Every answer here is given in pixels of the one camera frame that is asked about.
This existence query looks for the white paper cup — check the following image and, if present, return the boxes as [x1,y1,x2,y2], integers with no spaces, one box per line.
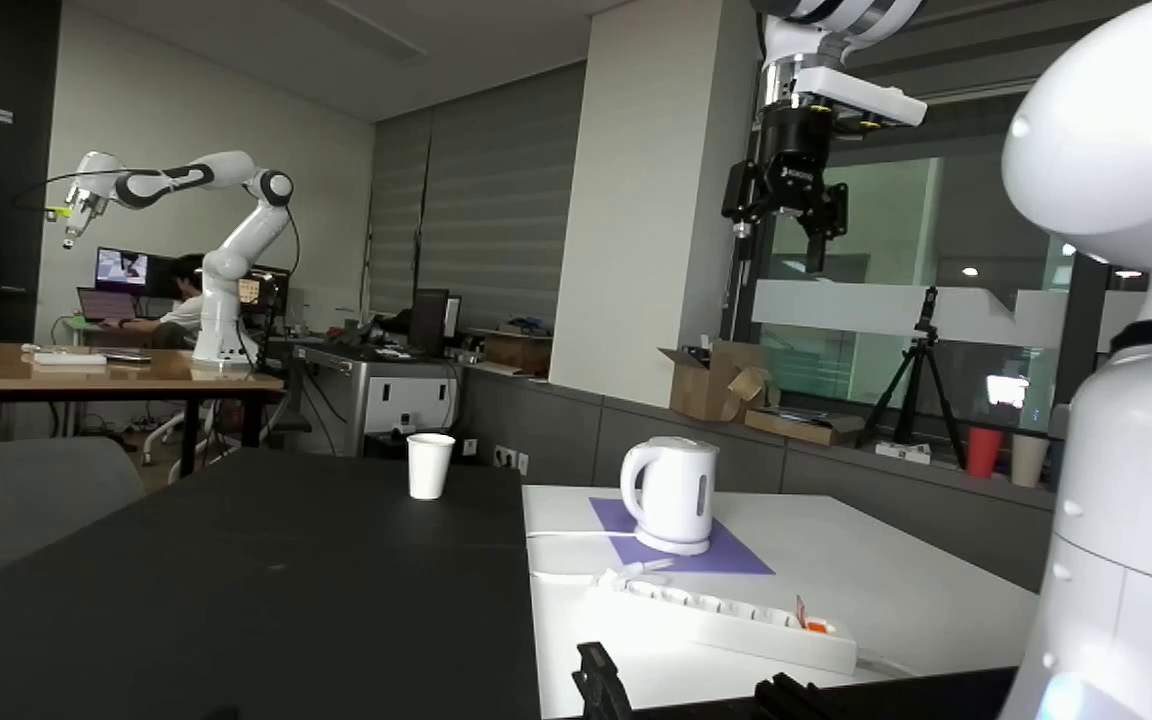
[405,430,461,510]

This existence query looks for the white metal cabinet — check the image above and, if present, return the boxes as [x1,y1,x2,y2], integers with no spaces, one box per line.
[292,342,465,460]

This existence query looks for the grey window blinds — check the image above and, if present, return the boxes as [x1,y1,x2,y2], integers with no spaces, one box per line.
[364,60,588,336]

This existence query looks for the lit computer monitor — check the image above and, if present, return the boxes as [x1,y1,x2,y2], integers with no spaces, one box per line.
[92,244,157,292]

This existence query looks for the black monitor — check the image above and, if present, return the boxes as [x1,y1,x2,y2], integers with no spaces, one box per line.
[405,284,467,361]

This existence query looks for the seated person in white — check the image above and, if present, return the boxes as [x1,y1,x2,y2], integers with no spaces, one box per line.
[131,257,207,349]

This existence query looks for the beige paper cup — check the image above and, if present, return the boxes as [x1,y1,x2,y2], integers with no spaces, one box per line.
[1010,434,1054,491]

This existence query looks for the black clamp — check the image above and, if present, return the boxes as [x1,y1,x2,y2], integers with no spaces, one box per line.
[747,670,849,720]
[570,636,635,720]

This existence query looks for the white electric kettle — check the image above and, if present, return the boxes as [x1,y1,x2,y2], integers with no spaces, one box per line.
[615,434,726,560]

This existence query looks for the wooden work table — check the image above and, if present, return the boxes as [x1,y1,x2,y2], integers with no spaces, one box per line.
[0,342,290,482]

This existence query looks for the white kettle power cable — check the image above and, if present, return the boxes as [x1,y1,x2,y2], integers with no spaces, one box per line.
[597,557,676,594]

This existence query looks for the red cup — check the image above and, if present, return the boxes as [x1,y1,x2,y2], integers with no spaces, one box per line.
[959,425,1010,483]

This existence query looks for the open cardboard box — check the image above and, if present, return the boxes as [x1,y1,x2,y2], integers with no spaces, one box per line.
[662,336,840,451]

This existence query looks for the black camera tripod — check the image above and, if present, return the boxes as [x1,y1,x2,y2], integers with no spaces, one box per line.
[855,284,972,470]

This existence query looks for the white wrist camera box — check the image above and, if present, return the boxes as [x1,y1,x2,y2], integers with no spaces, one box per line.
[787,58,932,132]

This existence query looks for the white wall outlet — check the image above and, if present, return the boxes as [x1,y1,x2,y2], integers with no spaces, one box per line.
[488,440,536,482]

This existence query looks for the grey chair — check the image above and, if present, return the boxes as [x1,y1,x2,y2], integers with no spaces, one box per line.
[0,438,154,604]

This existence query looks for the white power strip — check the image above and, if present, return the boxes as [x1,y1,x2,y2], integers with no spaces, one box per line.
[597,563,863,678]

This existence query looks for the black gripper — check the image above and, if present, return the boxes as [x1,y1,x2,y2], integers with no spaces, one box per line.
[722,103,855,282]

